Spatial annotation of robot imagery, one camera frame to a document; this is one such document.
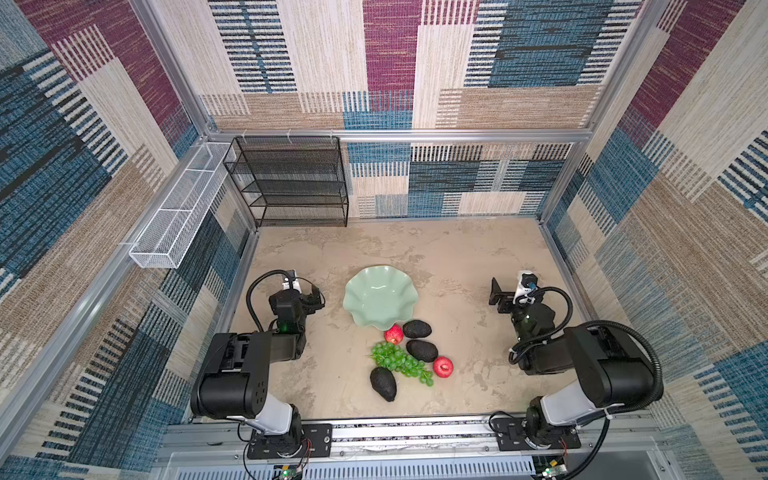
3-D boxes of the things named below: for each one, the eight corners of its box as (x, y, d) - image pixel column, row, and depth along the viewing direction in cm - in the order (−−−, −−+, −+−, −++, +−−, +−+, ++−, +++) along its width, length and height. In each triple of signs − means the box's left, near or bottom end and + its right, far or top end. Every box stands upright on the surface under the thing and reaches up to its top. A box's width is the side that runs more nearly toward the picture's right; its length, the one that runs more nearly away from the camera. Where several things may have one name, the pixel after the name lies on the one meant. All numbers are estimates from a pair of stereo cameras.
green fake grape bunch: (370, 359, 87) (369, 353, 84) (380, 342, 91) (379, 335, 87) (429, 392, 81) (431, 388, 78) (438, 373, 85) (440, 367, 81)
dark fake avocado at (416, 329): (402, 337, 90) (403, 333, 88) (402, 324, 93) (402, 320, 91) (431, 337, 90) (431, 333, 88) (429, 324, 93) (430, 320, 91)
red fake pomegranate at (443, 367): (443, 382, 83) (445, 378, 80) (429, 368, 86) (431, 363, 83) (454, 371, 85) (456, 366, 82) (440, 357, 88) (442, 352, 85)
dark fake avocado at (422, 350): (407, 362, 86) (407, 358, 83) (406, 344, 89) (406, 340, 87) (437, 362, 85) (438, 358, 83) (435, 344, 89) (436, 340, 87)
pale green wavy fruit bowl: (334, 301, 100) (332, 292, 95) (377, 263, 109) (376, 254, 105) (384, 345, 90) (383, 337, 86) (426, 299, 100) (427, 291, 96)
